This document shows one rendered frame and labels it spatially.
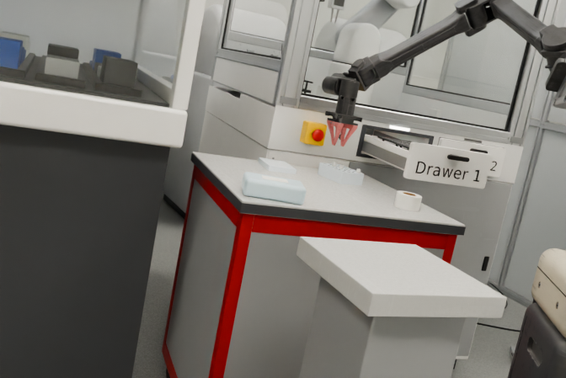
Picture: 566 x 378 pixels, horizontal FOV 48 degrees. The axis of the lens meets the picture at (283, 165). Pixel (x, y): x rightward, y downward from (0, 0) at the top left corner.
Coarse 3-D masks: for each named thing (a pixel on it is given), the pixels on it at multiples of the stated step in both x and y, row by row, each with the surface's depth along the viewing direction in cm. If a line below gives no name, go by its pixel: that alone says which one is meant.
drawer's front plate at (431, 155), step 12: (420, 144) 187; (408, 156) 188; (420, 156) 188; (432, 156) 190; (444, 156) 191; (468, 156) 194; (480, 156) 195; (408, 168) 188; (420, 168) 189; (432, 168) 191; (456, 168) 194; (468, 168) 195; (480, 168) 196; (432, 180) 192; (444, 180) 193; (456, 180) 194; (468, 180) 196; (480, 180) 197
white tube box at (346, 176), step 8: (320, 168) 200; (328, 168) 196; (336, 168) 195; (344, 168) 198; (328, 176) 196; (336, 176) 193; (344, 176) 191; (352, 176) 193; (360, 176) 195; (352, 184) 194; (360, 184) 195
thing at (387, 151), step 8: (368, 136) 217; (376, 136) 222; (368, 144) 215; (376, 144) 211; (384, 144) 206; (392, 144) 225; (368, 152) 215; (376, 152) 209; (384, 152) 205; (392, 152) 200; (400, 152) 196; (384, 160) 204; (392, 160) 199; (400, 160) 195; (400, 168) 195
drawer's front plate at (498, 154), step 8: (440, 144) 228; (448, 144) 229; (456, 144) 230; (464, 144) 231; (472, 144) 232; (480, 144) 235; (488, 152) 235; (496, 152) 236; (504, 152) 238; (496, 160) 237; (496, 168) 238; (496, 176) 239
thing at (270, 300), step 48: (192, 192) 196; (240, 192) 153; (336, 192) 177; (384, 192) 192; (192, 240) 188; (240, 240) 147; (288, 240) 152; (384, 240) 160; (432, 240) 165; (192, 288) 181; (240, 288) 150; (288, 288) 154; (192, 336) 175; (240, 336) 153; (288, 336) 157
